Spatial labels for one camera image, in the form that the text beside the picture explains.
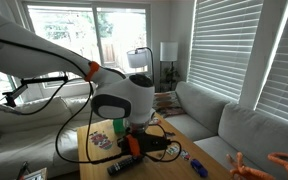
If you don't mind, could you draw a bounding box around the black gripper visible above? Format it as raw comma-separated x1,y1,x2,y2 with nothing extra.
118,132,151,163

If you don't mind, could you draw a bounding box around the black remote control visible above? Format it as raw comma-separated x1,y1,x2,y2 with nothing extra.
106,154,146,177

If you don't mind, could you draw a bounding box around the green plastic cup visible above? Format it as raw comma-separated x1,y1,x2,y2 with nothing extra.
112,118,127,136

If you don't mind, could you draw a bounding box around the wide red white sticker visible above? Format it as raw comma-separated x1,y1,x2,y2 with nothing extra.
149,116,162,126

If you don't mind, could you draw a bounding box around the small red white sticker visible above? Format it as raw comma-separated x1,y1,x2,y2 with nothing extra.
179,149,192,162

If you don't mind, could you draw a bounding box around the patterned throw pillow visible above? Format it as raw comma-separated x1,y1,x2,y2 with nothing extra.
152,90,187,119

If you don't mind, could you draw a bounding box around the blue toy car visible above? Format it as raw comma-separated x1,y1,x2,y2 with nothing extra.
189,158,209,178

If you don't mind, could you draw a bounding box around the potted green plant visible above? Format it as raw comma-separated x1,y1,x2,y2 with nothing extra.
160,64,181,92

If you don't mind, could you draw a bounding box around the arc lamp white shade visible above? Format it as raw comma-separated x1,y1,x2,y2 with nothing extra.
126,46,156,93

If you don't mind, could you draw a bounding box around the wooden framed box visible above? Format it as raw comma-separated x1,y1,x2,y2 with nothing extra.
18,166,48,180

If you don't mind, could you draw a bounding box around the white sofa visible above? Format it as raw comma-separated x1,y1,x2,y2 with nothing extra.
0,94,105,180

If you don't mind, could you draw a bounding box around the floor lamp cylindrical white shade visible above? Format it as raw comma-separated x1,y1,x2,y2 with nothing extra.
159,41,179,91

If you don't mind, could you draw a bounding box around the orange plush toy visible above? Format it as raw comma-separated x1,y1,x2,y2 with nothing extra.
226,151,288,180

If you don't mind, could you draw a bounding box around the grey sofa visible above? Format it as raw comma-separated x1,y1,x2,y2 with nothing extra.
165,80,288,180

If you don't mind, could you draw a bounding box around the white framed glass window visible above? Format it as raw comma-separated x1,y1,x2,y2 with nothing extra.
22,1,152,88

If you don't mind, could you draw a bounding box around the wide white window blind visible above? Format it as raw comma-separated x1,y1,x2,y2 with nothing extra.
187,0,264,101

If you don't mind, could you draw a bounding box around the narrow white window blind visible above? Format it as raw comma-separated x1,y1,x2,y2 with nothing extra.
255,0,288,126

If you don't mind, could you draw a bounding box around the black camera cable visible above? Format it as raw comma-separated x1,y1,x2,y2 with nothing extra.
143,123,183,164

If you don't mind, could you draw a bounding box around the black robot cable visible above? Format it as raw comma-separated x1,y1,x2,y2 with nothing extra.
54,78,142,165

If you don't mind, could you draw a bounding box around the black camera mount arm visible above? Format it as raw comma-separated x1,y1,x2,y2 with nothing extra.
0,75,69,116

